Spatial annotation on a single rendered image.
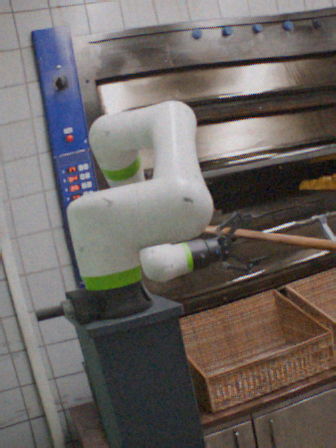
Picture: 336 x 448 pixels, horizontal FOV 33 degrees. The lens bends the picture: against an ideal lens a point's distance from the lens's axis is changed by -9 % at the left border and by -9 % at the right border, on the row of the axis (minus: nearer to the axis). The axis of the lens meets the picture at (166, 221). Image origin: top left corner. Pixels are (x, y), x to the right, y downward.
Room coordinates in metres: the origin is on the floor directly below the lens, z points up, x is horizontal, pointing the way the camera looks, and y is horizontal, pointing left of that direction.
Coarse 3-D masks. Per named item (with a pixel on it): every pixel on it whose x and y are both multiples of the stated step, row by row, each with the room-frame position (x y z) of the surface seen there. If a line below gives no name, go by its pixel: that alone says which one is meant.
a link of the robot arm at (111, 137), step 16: (128, 112) 1.56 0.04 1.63; (96, 128) 1.54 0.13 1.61; (112, 128) 1.53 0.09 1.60; (128, 128) 1.53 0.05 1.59; (96, 144) 1.54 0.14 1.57; (112, 144) 1.53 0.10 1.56; (128, 144) 1.54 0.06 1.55; (112, 160) 1.57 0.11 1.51; (128, 160) 1.59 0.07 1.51; (112, 176) 1.62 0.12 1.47; (128, 176) 1.63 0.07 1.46
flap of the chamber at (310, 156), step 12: (288, 156) 2.45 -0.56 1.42; (300, 156) 2.46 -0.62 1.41; (312, 156) 2.48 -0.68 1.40; (324, 156) 2.54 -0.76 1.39; (228, 168) 2.36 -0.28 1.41; (240, 168) 2.38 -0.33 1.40; (252, 168) 2.39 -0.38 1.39; (264, 168) 2.47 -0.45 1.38; (276, 168) 2.56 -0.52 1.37; (204, 180) 2.39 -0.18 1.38; (216, 180) 2.48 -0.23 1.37
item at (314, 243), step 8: (208, 232) 2.35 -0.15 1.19; (216, 232) 2.26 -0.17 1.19; (224, 232) 2.18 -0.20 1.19; (240, 232) 2.04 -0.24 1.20; (248, 232) 1.98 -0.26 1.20; (256, 232) 1.92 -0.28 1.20; (264, 232) 1.88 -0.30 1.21; (264, 240) 1.85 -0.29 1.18; (272, 240) 1.79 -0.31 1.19; (280, 240) 1.74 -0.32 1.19; (288, 240) 1.69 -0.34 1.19; (296, 240) 1.64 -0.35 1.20; (304, 240) 1.59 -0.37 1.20; (312, 240) 1.55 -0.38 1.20; (320, 240) 1.52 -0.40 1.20; (328, 240) 1.48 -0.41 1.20; (312, 248) 1.56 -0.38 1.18; (320, 248) 1.50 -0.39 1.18; (328, 248) 1.46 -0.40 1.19
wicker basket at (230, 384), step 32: (192, 320) 2.40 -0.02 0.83; (224, 320) 2.42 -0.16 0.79; (256, 320) 2.46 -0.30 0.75; (288, 320) 2.41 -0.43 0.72; (192, 352) 2.35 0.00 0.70; (224, 352) 2.38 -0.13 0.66; (256, 352) 2.41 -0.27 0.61; (288, 352) 2.02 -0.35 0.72; (320, 352) 2.17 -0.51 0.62; (224, 384) 1.94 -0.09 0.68; (256, 384) 1.97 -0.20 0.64; (288, 384) 2.01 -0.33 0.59
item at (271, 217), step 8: (320, 200) 2.67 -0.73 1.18; (328, 200) 2.66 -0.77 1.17; (288, 208) 2.63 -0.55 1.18; (296, 208) 2.61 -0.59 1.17; (304, 208) 2.62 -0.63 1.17; (312, 208) 2.63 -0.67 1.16; (320, 208) 2.65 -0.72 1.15; (264, 216) 2.56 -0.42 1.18; (272, 216) 2.57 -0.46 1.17; (280, 216) 2.58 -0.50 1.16; (288, 216) 2.59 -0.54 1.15; (232, 224) 2.51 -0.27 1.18; (248, 224) 2.53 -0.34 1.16; (256, 224) 2.54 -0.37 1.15; (264, 224) 2.56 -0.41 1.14
